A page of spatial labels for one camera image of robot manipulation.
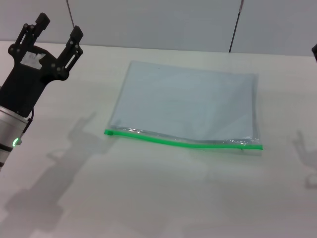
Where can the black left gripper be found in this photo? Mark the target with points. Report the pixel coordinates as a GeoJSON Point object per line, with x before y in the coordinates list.
{"type": "Point", "coordinates": [24, 81]}

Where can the transparent green zipper document bag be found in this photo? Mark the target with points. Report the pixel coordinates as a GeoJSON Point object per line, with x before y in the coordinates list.
{"type": "Point", "coordinates": [185, 99]}

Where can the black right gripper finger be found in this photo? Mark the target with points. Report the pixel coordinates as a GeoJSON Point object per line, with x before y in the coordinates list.
{"type": "Point", "coordinates": [315, 52]}

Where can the green zipper slider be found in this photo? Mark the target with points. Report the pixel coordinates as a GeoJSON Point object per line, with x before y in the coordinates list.
{"type": "Point", "coordinates": [109, 132]}

